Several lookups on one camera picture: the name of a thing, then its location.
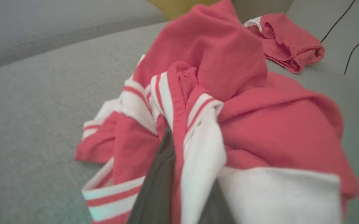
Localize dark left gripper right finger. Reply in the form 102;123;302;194
198;179;236;224

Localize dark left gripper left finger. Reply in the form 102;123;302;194
127;128;177;224

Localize red jersey white stripes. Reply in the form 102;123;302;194
75;0;359;224

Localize red garment white trim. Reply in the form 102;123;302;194
244;12;325;74

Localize grey fabric sofa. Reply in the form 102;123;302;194
0;0;359;224

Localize yellow object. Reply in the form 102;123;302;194
147;0;220;21

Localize grey piped sofa cushion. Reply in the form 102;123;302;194
0;0;167;74

